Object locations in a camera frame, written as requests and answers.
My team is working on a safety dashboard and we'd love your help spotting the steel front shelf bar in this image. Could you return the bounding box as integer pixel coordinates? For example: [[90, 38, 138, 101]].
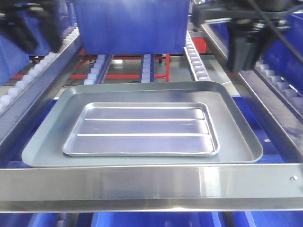
[[0, 164, 303, 213]]

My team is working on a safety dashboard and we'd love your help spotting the blue crate behind tray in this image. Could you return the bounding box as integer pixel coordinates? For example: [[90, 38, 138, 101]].
[[71, 0, 191, 55]]

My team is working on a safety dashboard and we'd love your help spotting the black cable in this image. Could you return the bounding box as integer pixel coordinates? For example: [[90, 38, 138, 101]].
[[246, 0, 303, 62]]

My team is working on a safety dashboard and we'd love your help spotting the silver ribbed tray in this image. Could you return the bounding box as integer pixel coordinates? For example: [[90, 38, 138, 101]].
[[62, 102, 220, 157]]

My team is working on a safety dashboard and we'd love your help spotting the grey large tray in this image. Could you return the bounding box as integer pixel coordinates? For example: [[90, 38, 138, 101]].
[[21, 81, 264, 168]]

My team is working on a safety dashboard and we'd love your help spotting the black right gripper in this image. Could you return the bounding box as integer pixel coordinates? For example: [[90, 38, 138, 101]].
[[191, 0, 291, 73]]

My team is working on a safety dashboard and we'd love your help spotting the red steel frame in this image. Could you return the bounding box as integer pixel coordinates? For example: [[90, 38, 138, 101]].
[[9, 37, 209, 83]]

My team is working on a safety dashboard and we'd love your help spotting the white roller track centre-left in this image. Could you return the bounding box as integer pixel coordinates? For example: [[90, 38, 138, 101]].
[[139, 54, 155, 83]]

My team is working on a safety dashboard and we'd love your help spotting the white roller track right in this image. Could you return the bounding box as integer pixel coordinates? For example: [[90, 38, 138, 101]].
[[184, 31, 211, 82]]

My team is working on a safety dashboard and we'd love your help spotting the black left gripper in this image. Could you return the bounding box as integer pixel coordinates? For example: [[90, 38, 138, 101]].
[[0, 0, 62, 53]]

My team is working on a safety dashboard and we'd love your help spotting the white roller track left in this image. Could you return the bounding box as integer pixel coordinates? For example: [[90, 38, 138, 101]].
[[84, 54, 114, 85]]

